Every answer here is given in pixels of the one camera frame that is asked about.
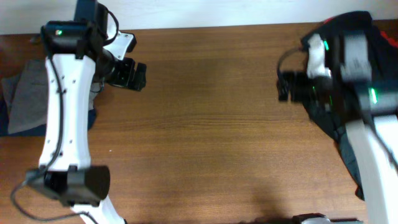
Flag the grey shorts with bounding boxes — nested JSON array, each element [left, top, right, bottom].
[[1, 55, 96, 139]]

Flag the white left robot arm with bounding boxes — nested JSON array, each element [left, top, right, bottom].
[[24, 0, 147, 223]]

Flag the folded navy blue garment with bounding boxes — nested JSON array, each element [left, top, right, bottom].
[[0, 99, 97, 137]]

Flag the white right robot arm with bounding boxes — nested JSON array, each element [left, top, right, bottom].
[[277, 30, 397, 223]]

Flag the black clothes pile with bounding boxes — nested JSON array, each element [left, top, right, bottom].
[[301, 11, 397, 200]]

